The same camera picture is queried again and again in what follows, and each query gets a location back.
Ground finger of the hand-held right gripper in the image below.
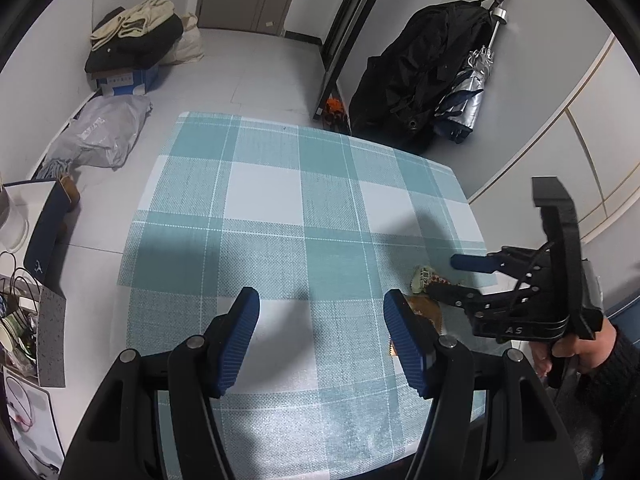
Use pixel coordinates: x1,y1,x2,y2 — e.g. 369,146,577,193
450,247,550,277
425,282,539,311

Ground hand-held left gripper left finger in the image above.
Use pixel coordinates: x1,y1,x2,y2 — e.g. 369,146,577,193
59,286,262,480

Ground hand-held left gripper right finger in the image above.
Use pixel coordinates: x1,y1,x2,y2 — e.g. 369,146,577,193
382,288,583,480

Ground brown snack wrapper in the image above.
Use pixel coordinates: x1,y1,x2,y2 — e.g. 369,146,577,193
387,295,444,359

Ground green white wrapper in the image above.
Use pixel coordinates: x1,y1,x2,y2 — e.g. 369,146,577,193
411,265,459,297

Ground person's right forearm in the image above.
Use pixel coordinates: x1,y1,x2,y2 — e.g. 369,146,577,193
560,325,640,480

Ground person's right hand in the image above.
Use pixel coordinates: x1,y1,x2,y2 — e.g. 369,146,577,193
530,317,622,377

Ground blue checked tablecloth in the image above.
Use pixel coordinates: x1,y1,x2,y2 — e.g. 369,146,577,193
112,111,501,480

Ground white wardrobe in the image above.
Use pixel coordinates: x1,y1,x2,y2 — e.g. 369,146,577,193
467,32,640,302

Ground silver folding umbrella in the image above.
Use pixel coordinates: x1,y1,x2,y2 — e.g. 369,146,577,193
434,4,510,145

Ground grey speckled board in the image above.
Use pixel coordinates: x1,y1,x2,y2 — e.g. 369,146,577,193
37,285,68,389

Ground black jacket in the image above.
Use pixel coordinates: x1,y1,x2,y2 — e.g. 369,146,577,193
348,0,501,156

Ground orange black tool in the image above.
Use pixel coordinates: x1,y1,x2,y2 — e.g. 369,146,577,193
322,99,349,124

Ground dark blue storage box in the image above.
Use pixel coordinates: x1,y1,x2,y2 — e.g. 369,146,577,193
0,177,81,292

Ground green patterned paper cup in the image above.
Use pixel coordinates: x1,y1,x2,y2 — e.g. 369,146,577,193
0,310,27,354

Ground grey plastic parcel bag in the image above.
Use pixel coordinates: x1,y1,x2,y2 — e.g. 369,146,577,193
47,95,153,170

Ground grey blue fringed cloth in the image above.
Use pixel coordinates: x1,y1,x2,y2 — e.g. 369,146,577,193
35,157,76,181

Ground white translucent jar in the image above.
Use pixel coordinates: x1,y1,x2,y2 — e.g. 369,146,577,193
0,185,29,254

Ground blue cardboard box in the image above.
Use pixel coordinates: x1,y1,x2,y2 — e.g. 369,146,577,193
89,62,161,97

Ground white tote bag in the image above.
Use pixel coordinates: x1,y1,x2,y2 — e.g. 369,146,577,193
160,12,205,66

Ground black clothes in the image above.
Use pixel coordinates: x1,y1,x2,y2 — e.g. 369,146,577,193
84,7,184,74

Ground beige cloth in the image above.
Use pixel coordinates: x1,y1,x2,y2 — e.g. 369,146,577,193
90,0,176,52

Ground black cables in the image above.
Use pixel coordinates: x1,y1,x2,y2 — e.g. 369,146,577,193
0,251,42,312

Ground red cable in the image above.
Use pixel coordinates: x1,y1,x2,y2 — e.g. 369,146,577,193
5,375,37,432

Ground black metal door frame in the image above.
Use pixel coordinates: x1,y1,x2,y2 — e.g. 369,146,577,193
312,0,396,121

